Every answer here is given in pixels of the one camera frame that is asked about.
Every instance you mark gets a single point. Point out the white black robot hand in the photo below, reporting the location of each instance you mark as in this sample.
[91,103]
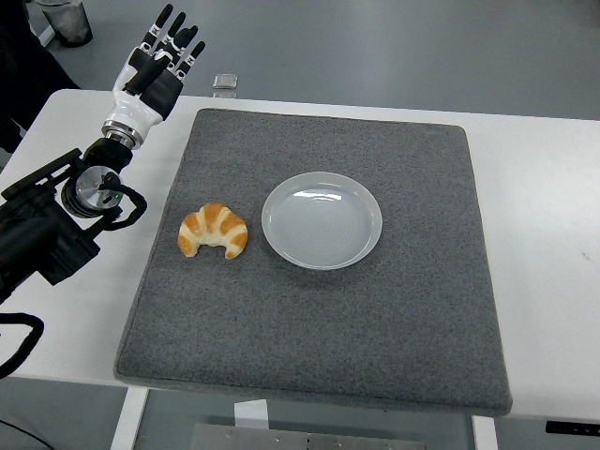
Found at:
[136,105]

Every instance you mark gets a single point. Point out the golden croissant bread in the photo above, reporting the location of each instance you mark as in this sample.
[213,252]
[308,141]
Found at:
[215,225]

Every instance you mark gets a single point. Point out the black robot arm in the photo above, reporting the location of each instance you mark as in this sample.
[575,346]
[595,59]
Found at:
[28,234]

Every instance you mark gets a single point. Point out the pale grey round plate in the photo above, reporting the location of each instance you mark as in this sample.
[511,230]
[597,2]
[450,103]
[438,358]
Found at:
[323,225]

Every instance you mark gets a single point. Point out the small clear square object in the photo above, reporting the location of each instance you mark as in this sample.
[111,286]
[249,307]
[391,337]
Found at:
[225,81]

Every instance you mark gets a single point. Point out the dark round bin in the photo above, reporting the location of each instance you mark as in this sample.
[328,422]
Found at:
[70,23]

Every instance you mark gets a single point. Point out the grey felt mat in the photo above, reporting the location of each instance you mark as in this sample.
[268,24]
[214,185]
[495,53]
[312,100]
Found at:
[304,323]

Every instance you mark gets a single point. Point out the white table leg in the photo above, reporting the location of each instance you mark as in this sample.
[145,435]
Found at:
[129,422]
[485,433]

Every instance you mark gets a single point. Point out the black table control panel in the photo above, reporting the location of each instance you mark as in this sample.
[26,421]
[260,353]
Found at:
[572,427]

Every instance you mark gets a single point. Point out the white furniture frame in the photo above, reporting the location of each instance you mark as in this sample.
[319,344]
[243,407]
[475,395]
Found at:
[47,36]

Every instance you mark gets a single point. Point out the white table centre bracket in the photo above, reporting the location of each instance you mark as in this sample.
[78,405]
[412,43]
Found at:
[250,413]

